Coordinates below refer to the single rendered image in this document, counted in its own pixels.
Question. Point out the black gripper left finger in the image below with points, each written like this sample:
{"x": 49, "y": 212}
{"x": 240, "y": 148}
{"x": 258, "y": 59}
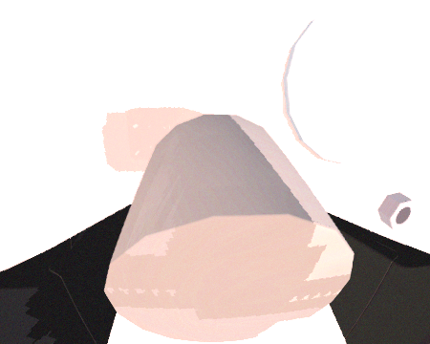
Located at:
{"x": 57, "y": 296}

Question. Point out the grey hex nut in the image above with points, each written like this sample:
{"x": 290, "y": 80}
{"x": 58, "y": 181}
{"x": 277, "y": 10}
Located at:
{"x": 396, "y": 210}

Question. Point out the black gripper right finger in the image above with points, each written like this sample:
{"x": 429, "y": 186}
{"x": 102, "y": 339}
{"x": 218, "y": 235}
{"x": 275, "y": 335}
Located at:
{"x": 387, "y": 298}

